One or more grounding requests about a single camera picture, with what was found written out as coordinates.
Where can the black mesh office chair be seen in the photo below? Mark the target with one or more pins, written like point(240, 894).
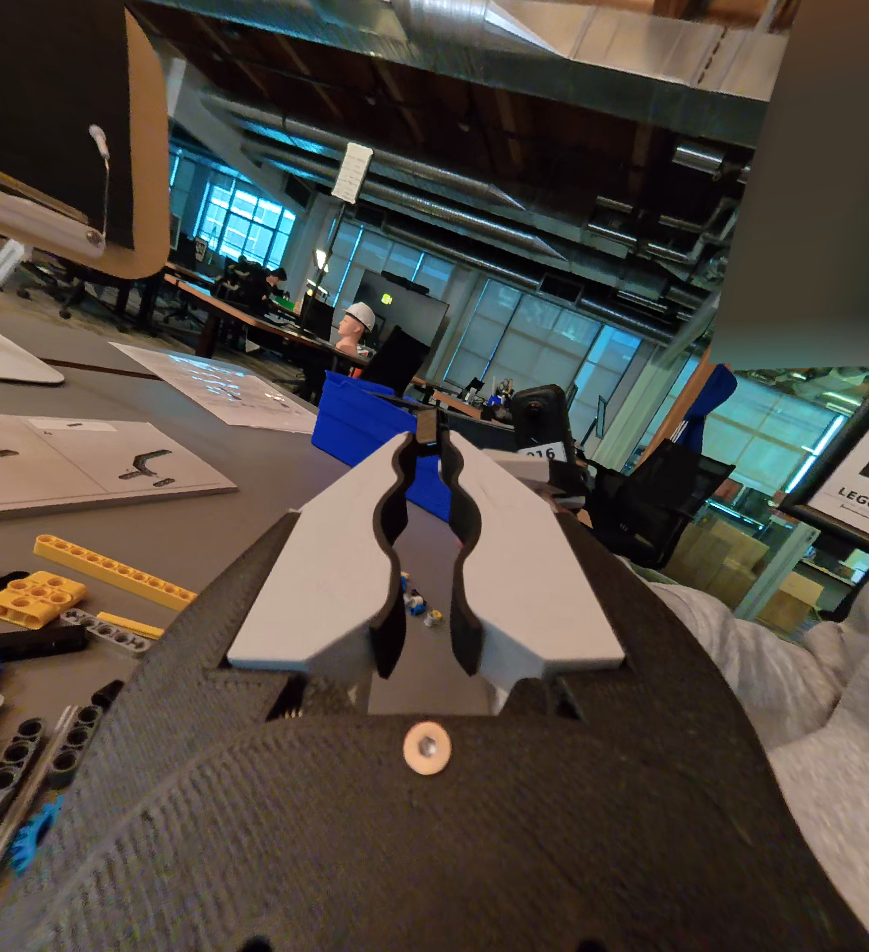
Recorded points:
point(657, 498)

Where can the pile of mixed lego beams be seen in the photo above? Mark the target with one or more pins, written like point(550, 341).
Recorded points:
point(33, 599)

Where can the large cardboard box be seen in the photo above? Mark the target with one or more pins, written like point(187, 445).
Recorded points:
point(717, 550)

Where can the person's right forearm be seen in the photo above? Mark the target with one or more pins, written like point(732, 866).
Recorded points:
point(813, 744)

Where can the open lego instruction booklet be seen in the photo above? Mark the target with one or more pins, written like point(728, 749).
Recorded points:
point(70, 476)

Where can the blue plastic bin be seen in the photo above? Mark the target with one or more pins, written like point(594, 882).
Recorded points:
point(352, 431)

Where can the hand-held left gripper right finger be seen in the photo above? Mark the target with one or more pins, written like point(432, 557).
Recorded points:
point(538, 587)

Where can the white hanging ceiling sign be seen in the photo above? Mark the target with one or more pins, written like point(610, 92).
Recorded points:
point(351, 171)

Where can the mannequin head with white helmet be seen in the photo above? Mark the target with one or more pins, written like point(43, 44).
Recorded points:
point(360, 316)

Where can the small black monitor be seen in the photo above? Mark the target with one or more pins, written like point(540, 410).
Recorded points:
point(397, 364)

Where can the pile of small lego pins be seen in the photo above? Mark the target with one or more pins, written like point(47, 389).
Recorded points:
point(413, 601)

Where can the long wooden desk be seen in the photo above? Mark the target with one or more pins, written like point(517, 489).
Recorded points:
point(256, 321)

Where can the large black monitor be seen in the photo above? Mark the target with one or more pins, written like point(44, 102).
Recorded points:
point(404, 309)

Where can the white framed sign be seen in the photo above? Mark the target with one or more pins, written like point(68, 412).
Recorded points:
point(851, 476)

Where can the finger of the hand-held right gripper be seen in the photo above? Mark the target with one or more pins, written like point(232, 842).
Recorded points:
point(527, 468)

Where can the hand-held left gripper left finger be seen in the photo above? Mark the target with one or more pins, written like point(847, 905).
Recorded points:
point(315, 580)

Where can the small cardboard box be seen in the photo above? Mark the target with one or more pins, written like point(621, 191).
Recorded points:
point(795, 599)

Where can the black angled lego beam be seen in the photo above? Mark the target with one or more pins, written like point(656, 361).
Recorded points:
point(428, 428)

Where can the blue jacket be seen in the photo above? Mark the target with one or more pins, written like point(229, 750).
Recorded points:
point(713, 401)

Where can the white printed paper sheet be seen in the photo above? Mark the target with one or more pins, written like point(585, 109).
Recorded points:
point(211, 387)

